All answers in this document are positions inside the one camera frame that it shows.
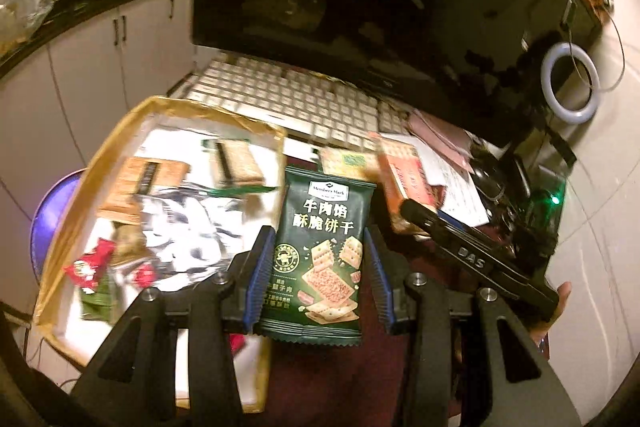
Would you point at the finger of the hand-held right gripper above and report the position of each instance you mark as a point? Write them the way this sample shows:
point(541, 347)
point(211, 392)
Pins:
point(422, 217)

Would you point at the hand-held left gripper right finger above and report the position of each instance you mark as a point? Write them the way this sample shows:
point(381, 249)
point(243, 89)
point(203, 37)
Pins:
point(379, 289)

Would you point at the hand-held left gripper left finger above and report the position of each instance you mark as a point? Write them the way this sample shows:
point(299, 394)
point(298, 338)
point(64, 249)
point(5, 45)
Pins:
point(256, 289)

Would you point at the red-orange cracker packet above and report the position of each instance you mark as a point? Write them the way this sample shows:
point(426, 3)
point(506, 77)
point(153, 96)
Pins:
point(407, 177)

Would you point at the silver foil packet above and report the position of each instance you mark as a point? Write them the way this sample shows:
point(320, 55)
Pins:
point(195, 222)
point(195, 264)

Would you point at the dark green cracker packet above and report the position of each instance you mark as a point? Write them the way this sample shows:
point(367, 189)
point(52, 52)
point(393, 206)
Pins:
point(320, 247)

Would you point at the red and white snack packet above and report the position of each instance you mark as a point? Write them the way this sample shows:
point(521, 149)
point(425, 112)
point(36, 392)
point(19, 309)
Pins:
point(144, 276)

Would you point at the green-edged cracker packet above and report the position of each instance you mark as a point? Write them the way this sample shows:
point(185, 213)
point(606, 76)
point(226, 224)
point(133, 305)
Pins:
point(237, 164)

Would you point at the orange cracker packet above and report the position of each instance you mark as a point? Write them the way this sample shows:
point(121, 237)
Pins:
point(142, 187)

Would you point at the small green foil packet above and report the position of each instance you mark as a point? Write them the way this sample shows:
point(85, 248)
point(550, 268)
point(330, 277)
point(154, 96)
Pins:
point(100, 302)

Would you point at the cardboard box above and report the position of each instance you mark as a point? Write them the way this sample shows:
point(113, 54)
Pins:
point(75, 207)

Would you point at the person's right hand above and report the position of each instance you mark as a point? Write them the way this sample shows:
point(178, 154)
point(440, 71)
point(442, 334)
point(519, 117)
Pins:
point(557, 312)

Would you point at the white paper sheet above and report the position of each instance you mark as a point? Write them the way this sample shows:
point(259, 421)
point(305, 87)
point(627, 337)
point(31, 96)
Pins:
point(460, 192)

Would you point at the black device with green light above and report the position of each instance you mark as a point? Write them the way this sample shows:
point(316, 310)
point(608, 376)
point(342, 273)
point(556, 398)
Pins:
point(542, 212)

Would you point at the black computer mouse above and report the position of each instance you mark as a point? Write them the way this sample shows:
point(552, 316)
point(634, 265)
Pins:
point(487, 177)

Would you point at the pink packet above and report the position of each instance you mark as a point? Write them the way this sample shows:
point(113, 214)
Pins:
point(440, 132)

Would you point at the beige cracker packet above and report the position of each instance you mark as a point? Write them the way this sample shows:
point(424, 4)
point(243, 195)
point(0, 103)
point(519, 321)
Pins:
point(347, 162)

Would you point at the white keyboard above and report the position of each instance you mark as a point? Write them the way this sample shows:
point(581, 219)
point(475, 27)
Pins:
point(290, 102)

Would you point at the blue round stool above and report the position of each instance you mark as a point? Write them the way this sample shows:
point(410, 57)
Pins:
point(50, 217)

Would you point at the white cabinet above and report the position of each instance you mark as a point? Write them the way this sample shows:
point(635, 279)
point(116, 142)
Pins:
point(100, 72)

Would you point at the black kitchen counter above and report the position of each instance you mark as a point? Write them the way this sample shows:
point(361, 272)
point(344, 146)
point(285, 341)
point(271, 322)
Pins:
point(75, 9)

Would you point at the clear plastic bag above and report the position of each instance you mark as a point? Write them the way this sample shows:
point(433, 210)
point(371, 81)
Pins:
point(22, 12)

